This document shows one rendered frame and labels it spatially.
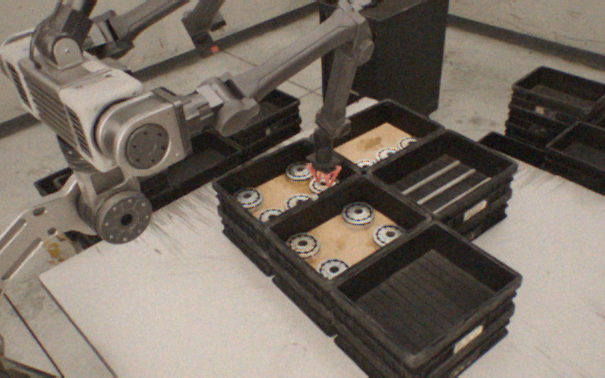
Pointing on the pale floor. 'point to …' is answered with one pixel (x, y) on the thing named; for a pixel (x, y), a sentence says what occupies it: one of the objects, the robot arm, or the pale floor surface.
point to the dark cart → (398, 53)
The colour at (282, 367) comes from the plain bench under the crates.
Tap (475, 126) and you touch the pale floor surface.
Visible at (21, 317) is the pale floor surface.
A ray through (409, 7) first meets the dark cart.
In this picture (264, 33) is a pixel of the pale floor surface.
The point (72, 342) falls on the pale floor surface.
